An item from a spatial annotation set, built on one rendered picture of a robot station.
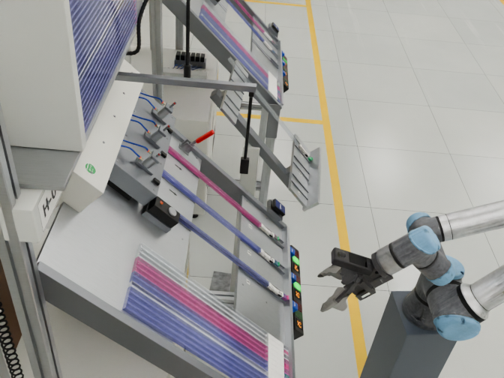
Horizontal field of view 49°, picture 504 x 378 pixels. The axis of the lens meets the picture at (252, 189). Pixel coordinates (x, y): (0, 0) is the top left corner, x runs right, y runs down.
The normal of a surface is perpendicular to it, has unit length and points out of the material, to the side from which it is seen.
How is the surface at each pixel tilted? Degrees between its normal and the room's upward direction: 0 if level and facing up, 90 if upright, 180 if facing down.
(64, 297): 90
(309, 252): 0
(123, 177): 90
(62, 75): 90
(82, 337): 0
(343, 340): 0
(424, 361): 90
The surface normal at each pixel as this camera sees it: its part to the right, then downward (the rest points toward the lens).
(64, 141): -0.02, 0.62
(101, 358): 0.08, -0.78
